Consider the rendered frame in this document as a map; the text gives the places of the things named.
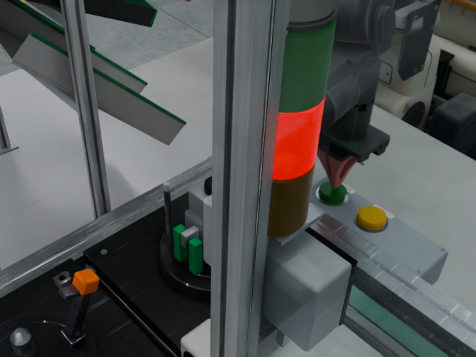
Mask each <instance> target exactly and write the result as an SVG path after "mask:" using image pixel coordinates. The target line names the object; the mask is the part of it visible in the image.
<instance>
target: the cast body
mask: <svg viewBox="0 0 476 357"><path fill-rule="evenodd" d="M210 195H212V177H208V178H207V179H206V180H205V181H204V182H202V183H200V184H198V185H197V186H195V187H193V188H192V189H190V190H189V192H188V199H189V208H190V209H188V210H187V211H185V225H186V230H185V231H183V232H182V233H181V246H183V247H184V248H185V249H187V248H188V242H189V241H191V240H192V239H193V238H195V237H197V238H199V240H200V241H201V242H202V243H203V200H204V199H205V198H207V197H208V196H210Z"/></svg>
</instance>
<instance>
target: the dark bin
mask: <svg viewBox="0 0 476 357"><path fill-rule="evenodd" d="M26 1H32V2H35V3H39V4H44V5H48V6H54V7H58V8H61V6H60V0H26ZM84 9H85V13H87V14H91V15H95V16H100V17H104V18H110V19H114V20H117V21H124V22H127V23H134V24H137V25H141V26H147V27H150V28H151V27H152V25H153V23H154V19H155V17H156V15H157V11H158V10H157V9H156V8H155V7H153V5H151V4H150V3H149V2H148V1H146V0H84Z"/></svg>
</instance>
